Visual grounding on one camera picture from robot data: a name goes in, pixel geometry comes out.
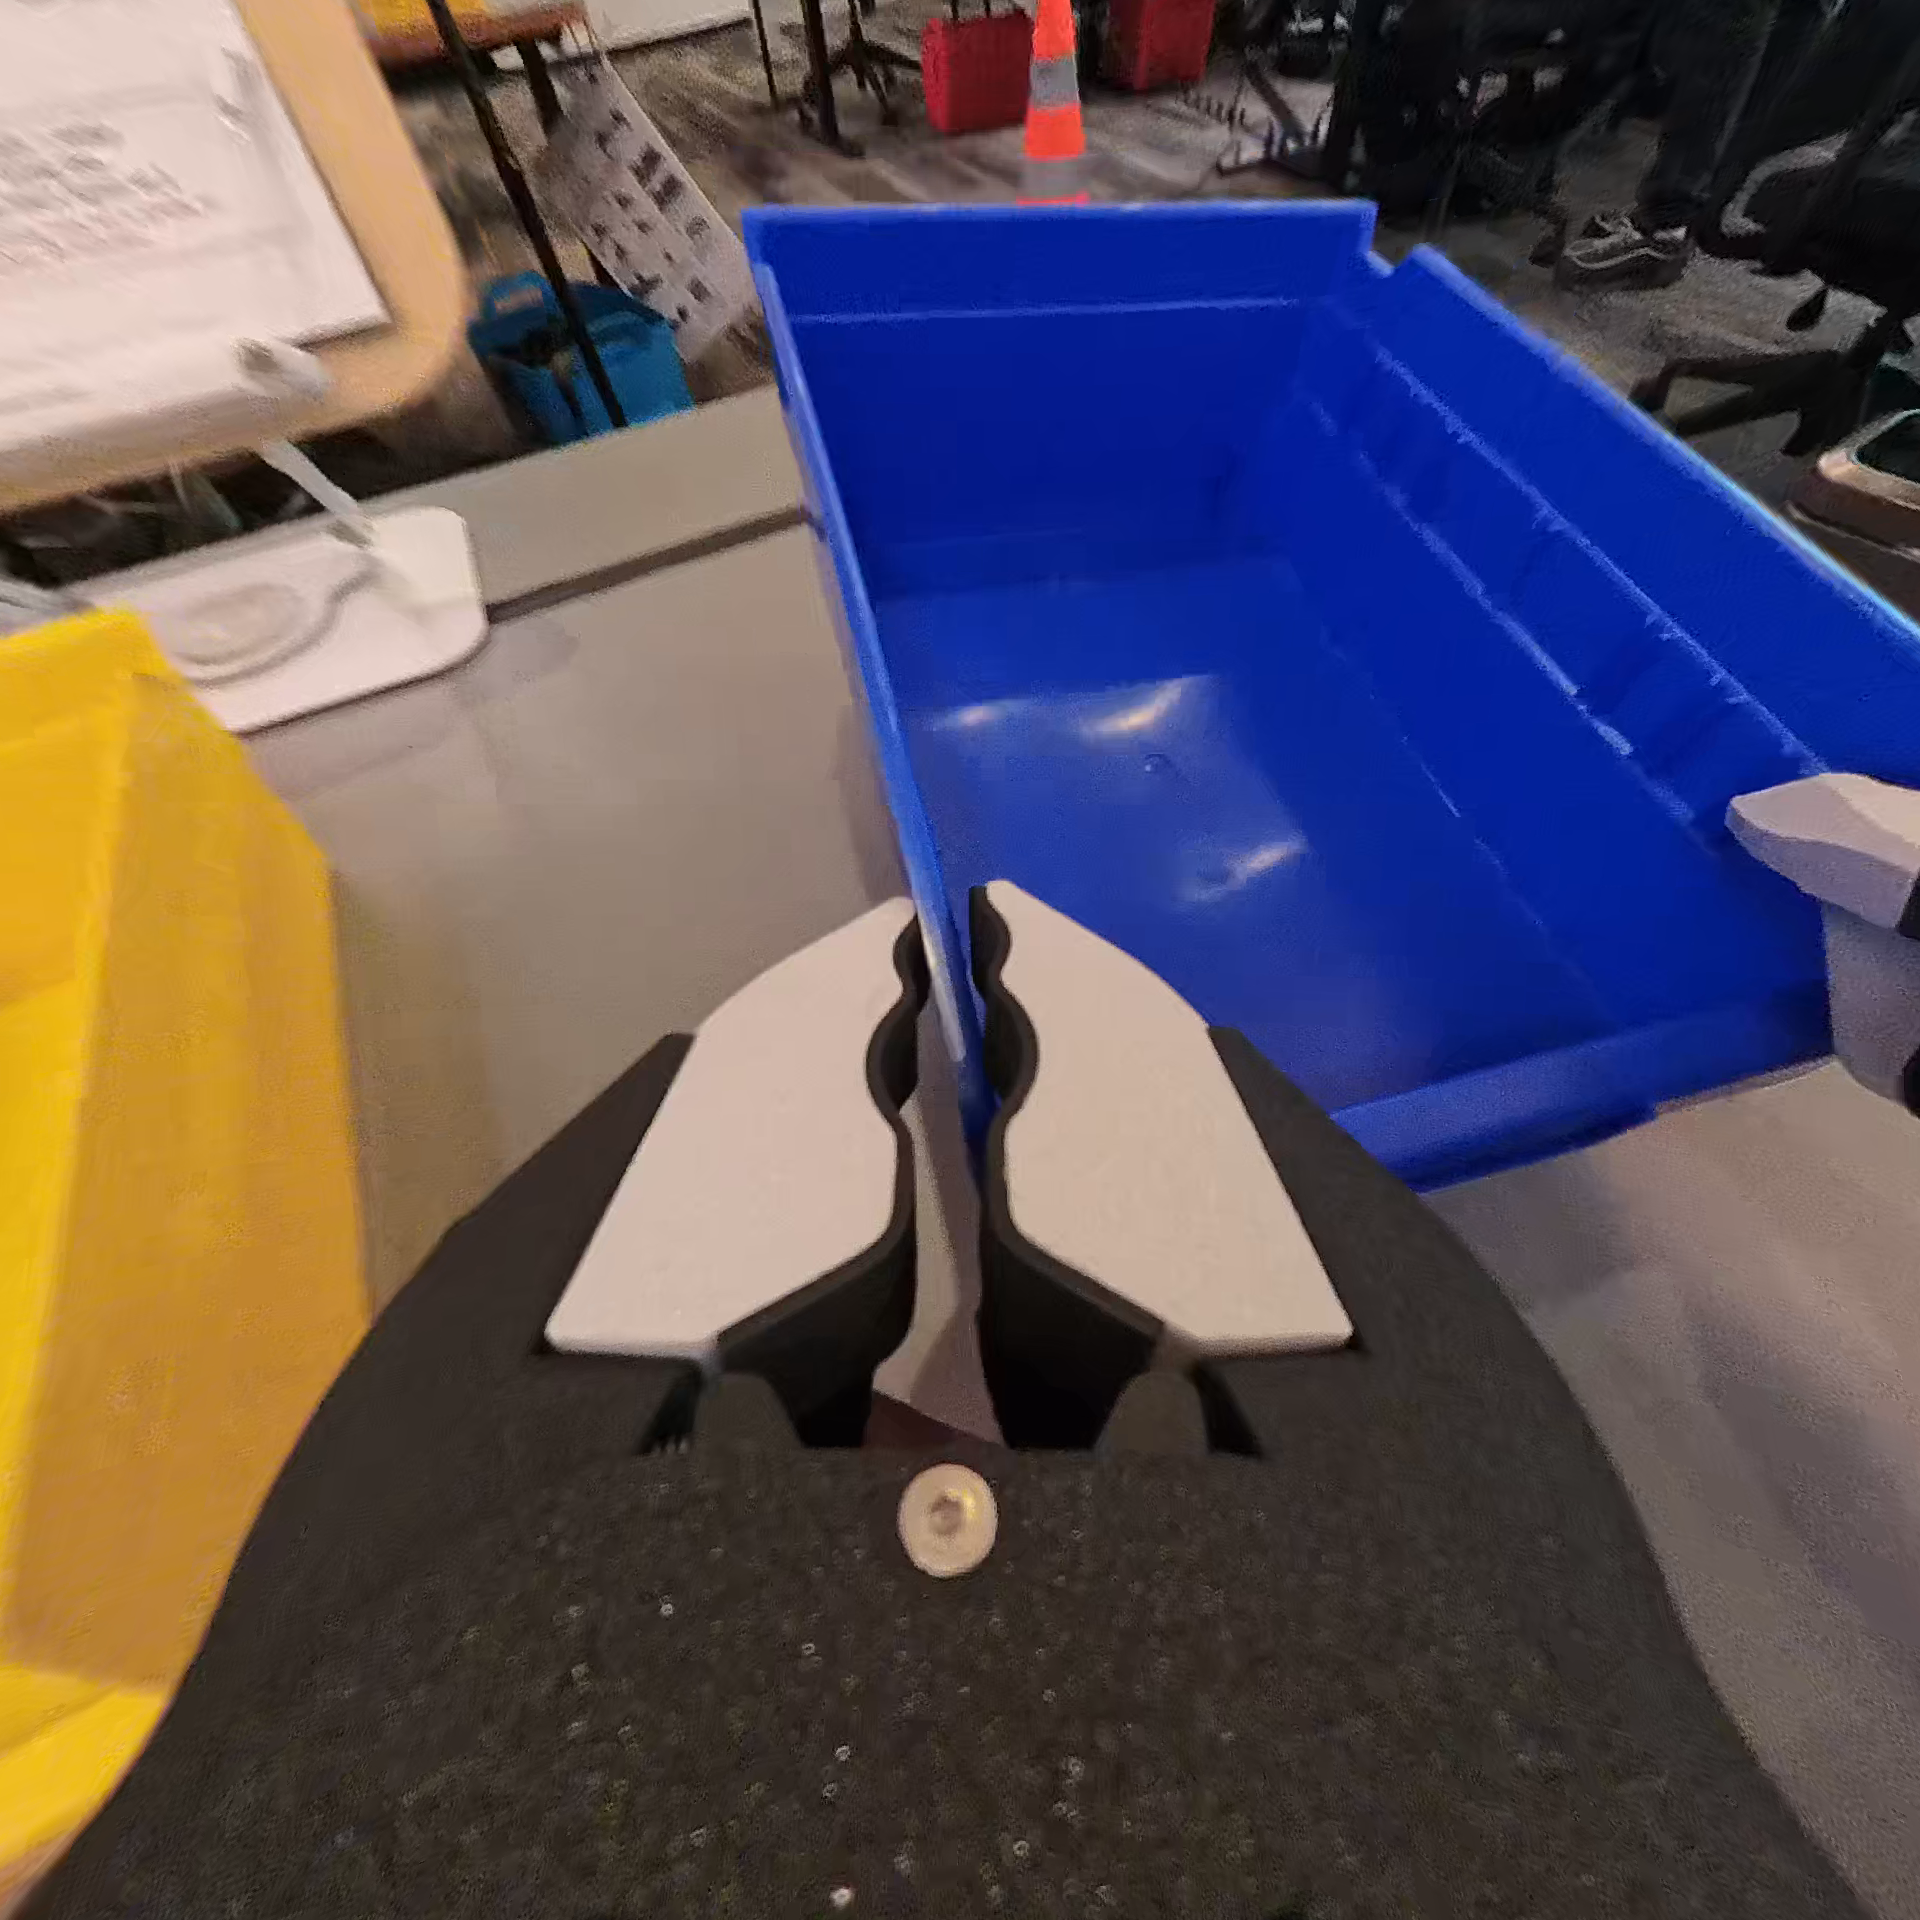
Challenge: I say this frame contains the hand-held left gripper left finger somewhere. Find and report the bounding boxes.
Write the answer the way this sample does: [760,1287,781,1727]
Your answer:
[544,898,921,1449]

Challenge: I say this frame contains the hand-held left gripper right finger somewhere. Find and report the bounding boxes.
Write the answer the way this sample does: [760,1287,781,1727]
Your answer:
[965,880,1354,1452]

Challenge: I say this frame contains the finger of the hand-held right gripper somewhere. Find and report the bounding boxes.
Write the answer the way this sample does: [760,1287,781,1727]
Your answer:
[1821,901,1920,1116]
[1724,773,1920,935]

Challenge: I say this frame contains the blue plastic bin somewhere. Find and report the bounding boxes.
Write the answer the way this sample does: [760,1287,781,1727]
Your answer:
[741,199,1920,1190]

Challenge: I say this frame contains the yellow plastic bin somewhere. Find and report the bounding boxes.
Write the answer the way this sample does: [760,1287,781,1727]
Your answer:
[0,608,369,1877]

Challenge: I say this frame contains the grey floor tray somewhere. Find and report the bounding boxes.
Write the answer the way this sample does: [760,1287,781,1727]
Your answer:
[1785,412,1920,617]

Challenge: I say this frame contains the black office chair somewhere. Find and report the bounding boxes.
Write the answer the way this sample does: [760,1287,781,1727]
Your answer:
[1627,120,1920,453]

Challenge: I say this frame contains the blue bag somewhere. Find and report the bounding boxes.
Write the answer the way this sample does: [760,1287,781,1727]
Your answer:
[467,272,694,445]

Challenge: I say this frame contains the printed paper sheet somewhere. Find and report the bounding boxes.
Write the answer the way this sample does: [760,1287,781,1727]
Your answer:
[532,61,758,362]

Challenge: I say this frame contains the black tripod pole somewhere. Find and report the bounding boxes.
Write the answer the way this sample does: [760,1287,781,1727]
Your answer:
[425,0,631,428]

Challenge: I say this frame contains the red bag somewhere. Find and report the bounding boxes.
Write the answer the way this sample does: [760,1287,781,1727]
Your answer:
[1101,0,1218,92]

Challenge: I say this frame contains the wooden clipboard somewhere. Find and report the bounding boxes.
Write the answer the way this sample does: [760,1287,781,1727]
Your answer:
[0,0,469,512]

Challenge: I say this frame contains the orange traffic cone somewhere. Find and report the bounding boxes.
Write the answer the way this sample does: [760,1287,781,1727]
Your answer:
[1019,0,1088,205]

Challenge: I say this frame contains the instruction sheet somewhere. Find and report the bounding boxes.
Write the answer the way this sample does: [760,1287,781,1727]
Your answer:
[0,0,392,453]

